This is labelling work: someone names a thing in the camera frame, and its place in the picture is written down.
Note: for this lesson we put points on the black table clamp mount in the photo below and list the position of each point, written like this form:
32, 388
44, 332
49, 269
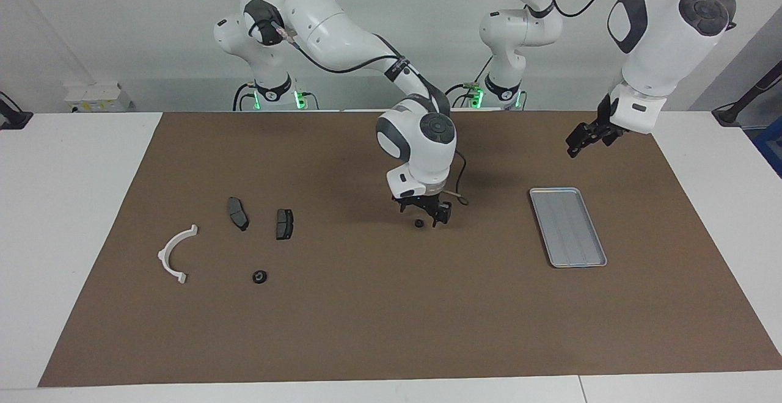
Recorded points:
12, 116

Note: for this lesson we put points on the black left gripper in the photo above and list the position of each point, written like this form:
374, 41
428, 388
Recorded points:
606, 122

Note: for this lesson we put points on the white power strip box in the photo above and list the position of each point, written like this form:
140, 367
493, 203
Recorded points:
98, 98

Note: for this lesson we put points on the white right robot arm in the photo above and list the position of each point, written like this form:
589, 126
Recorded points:
418, 146

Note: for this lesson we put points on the dark elongated brake pad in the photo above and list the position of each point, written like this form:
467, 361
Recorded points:
238, 214

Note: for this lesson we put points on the brown table mat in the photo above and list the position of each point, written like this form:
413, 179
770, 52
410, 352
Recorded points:
391, 305

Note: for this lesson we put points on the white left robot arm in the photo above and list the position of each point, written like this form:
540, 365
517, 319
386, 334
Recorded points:
666, 36

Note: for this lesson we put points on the silver metal ribbed tray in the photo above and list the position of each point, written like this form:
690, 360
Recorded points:
568, 226

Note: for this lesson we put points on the blue crate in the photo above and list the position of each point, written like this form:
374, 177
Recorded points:
771, 146

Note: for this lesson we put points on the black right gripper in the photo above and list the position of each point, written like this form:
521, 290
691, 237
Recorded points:
421, 201

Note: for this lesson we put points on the dark rectangular brake pad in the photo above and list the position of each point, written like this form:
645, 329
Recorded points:
284, 224

